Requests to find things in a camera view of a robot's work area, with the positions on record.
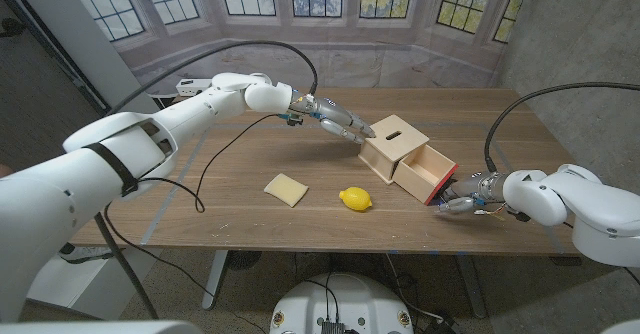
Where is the black and white sneaker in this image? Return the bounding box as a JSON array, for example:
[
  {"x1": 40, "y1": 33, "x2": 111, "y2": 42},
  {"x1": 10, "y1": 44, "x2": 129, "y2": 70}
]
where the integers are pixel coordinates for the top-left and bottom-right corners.
[{"x1": 58, "y1": 243, "x2": 115, "y2": 265}]

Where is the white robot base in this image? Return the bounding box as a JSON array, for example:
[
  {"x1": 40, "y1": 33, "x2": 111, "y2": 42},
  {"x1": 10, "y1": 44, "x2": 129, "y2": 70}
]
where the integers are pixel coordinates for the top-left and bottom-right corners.
[{"x1": 269, "y1": 272, "x2": 415, "y2": 334}]

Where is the printed window backdrop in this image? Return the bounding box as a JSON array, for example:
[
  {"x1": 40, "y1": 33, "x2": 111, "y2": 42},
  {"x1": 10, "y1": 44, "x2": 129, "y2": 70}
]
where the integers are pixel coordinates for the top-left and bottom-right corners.
[{"x1": 59, "y1": 0, "x2": 536, "y2": 95}]

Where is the yellow toy lemon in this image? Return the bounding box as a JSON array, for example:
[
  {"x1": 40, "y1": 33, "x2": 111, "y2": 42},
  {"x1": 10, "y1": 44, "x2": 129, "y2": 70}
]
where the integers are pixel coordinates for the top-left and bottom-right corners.
[{"x1": 338, "y1": 186, "x2": 374, "y2": 212}]

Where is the white wall panel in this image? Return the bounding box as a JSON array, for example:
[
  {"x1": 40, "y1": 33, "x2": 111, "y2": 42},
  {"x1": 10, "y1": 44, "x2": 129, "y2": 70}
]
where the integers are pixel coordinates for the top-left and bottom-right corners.
[{"x1": 7, "y1": 0, "x2": 161, "y2": 120}]

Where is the white table leg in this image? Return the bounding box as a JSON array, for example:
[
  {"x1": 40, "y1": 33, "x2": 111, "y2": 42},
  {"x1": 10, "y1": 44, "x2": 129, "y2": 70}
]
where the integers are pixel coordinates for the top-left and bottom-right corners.
[
  {"x1": 201, "y1": 250, "x2": 229, "y2": 311},
  {"x1": 454, "y1": 253, "x2": 489, "y2": 319}
]

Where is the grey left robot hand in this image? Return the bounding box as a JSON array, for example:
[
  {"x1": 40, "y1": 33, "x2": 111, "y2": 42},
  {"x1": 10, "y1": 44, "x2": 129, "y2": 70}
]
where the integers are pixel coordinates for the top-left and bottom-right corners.
[{"x1": 289, "y1": 93, "x2": 377, "y2": 145}]

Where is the pale yellow toy cheese slice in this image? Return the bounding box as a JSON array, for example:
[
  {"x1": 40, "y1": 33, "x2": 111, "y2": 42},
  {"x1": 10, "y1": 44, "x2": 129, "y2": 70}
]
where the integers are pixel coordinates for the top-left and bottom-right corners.
[{"x1": 263, "y1": 172, "x2": 310, "y2": 209}]

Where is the white power strip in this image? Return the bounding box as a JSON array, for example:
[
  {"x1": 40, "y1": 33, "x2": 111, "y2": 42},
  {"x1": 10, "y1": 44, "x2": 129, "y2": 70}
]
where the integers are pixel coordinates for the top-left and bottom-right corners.
[{"x1": 175, "y1": 77, "x2": 214, "y2": 98}]

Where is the black metal drawer handle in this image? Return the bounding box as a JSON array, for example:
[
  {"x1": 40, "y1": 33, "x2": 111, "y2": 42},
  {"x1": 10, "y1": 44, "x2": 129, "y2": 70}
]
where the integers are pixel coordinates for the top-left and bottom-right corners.
[{"x1": 439, "y1": 176, "x2": 459, "y2": 200}]

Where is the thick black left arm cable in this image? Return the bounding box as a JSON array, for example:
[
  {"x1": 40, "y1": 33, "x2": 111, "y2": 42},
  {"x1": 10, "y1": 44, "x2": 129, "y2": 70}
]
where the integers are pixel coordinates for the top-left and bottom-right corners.
[{"x1": 107, "y1": 40, "x2": 320, "y2": 118}]

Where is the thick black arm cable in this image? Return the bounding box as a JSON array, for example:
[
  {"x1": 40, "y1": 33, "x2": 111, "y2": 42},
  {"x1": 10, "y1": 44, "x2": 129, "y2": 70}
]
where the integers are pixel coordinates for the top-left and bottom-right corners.
[
  {"x1": 107, "y1": 40, "x2": 320, "y2": 118},
  {"x1": 483, "y1": 81, "x2": 640, "y2": 174}
]

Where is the thin black cable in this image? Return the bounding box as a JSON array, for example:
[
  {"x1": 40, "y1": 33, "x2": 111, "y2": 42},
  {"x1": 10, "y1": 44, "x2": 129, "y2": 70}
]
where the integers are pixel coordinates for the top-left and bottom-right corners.
[{"x1": 102, "y1": 113, "x2": 279, "y2": 334}]

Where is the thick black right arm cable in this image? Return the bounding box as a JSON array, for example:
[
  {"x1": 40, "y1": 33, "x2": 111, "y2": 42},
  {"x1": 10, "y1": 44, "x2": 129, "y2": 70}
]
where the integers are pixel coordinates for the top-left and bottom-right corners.
[{"x1": 483, "y1": 81, "x2": 640, "y2": 174}]

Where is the white floor cable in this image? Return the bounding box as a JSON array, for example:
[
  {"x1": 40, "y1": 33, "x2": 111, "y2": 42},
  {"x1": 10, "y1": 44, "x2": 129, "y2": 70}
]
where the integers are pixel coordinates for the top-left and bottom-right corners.
[{"x1": 384, "y1": 253, "x2": 446, "y2": 324}]

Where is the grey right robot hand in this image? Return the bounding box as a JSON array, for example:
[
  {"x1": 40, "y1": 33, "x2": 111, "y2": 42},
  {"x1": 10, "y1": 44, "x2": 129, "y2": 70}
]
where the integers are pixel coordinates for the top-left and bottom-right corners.
[{"x1": 433, "y1": 171, "x2": 506, "y2": 215}]

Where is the pale wooden box shell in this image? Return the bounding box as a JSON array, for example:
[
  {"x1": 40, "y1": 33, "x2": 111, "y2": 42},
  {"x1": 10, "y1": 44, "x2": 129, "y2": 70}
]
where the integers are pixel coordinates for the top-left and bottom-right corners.
[{"x1": 357, "y1": 114, "x2": 430, "y2": 185}]

